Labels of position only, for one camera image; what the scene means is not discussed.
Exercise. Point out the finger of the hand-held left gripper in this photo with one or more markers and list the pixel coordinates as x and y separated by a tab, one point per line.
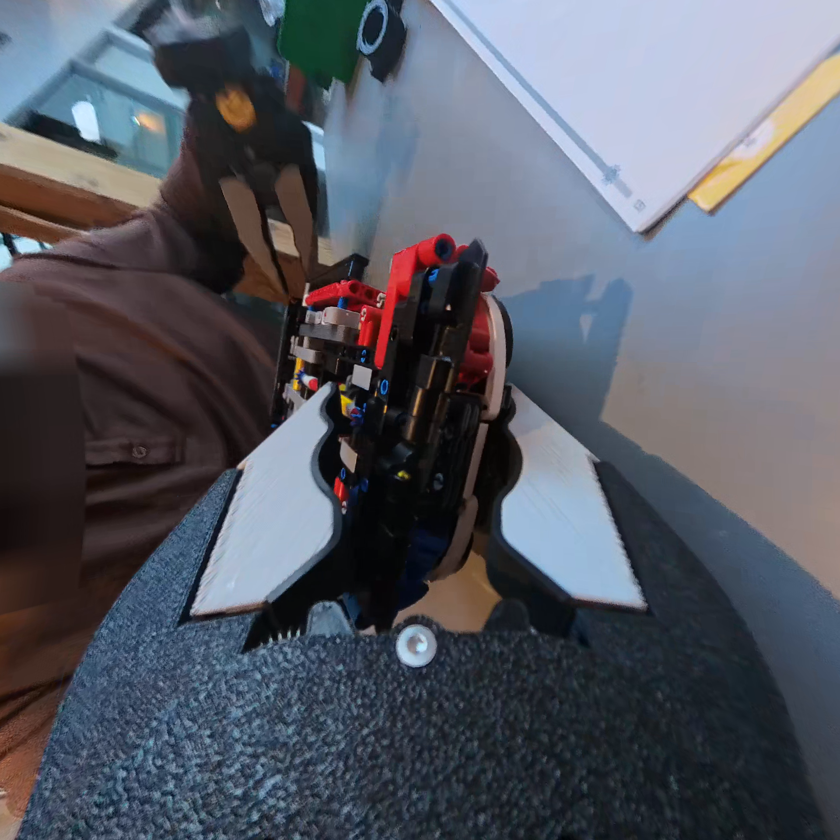
298	216
253	223

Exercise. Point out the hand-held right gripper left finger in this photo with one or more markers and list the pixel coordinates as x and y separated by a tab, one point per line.
269	525

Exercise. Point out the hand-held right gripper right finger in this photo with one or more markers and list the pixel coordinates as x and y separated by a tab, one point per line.
571	525

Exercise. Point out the white brick race car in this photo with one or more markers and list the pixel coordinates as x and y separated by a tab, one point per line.
407	407

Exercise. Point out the person's left forearm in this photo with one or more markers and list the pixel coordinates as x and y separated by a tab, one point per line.
203	249

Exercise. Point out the green plastic bin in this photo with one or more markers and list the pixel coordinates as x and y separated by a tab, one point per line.
321	36

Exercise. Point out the black toy tire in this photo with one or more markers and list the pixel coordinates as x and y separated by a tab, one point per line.
384	33

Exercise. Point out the open instruction booklet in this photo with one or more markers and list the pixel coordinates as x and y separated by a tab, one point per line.
623	79

